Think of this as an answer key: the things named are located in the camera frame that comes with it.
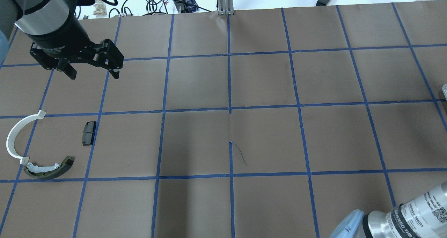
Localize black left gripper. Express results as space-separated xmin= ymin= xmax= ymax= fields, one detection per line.
xmin=29 ymin=39 xmax=124 ymax=80

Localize white curved plastic part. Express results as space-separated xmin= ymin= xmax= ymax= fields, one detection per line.
xmin=6 ymin=110 xmax=46 ymax=165

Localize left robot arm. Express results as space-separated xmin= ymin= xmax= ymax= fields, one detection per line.
xmin=0 ymin=0 xmax=124 ymax=80

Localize olive brake shoe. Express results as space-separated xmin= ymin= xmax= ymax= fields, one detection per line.
xmin=23 ymin=156 xmax=75 ymax=180

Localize loose blue tape strand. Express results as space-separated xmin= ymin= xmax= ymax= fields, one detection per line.
xmin=230 ymin=141 xmax=248 ymax=166

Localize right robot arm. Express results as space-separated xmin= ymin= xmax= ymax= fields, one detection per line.
xmin=329 ymin=182 xmax=447 ymax=238

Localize bag of small parts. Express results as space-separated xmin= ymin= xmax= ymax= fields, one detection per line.
xmin=93 ymin=1 xmax=107 ymax=16

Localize black brake pad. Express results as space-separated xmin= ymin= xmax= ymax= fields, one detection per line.
xmin=82 ymin=121 xmax=96 ymax=146

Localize aluminium frame post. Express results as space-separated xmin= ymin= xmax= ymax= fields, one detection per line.
xmin=217 ymin=0 xmax=234 ymax=15

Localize black cable bundle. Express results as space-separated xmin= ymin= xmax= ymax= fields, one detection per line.
xmin=108 ymin=0 xmax=212 ymax=18

